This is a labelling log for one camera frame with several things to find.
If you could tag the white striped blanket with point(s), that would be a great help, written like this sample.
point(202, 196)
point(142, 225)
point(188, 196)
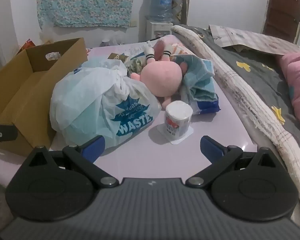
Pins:
point(259, 113)

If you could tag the blue water bottle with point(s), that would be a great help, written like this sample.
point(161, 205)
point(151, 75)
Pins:
point(160, 10)

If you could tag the blue tissue pack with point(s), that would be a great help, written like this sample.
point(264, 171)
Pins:
point(207, 106)

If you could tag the brown wooden door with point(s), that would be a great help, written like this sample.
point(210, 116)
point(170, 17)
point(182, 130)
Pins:
point(282, 19)

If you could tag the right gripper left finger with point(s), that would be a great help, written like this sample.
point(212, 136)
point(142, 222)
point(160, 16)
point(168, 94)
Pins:
point(82, 159)

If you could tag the red snack bag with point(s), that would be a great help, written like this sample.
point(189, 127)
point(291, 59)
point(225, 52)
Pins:
point(28, 44)

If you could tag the dark grey star quilt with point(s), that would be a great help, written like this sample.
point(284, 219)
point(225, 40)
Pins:
point(261, 72)

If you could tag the white plastic waste bag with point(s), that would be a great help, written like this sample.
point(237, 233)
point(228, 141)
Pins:
point(99, 98)

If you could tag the floral blue wall cloth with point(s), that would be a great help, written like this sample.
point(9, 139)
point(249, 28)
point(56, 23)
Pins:
point(85, 13)

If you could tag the light blue towel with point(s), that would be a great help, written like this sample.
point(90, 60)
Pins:
point(190, 76)

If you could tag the brown cardboard box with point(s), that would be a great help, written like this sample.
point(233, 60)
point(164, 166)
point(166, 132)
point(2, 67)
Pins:
point(26, 85)

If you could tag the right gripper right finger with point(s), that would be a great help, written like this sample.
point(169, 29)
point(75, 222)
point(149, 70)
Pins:
point(221, 158)

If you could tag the pink plush doll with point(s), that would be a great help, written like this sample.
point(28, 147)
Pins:
point(161, 76)

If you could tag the white tissue roll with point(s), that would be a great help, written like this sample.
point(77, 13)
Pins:
point(177, 119)

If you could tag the white water dispenser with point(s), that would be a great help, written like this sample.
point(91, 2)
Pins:
point(157, 29)

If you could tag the plaid grey sheet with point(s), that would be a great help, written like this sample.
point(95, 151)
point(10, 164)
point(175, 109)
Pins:
point(229, 37)

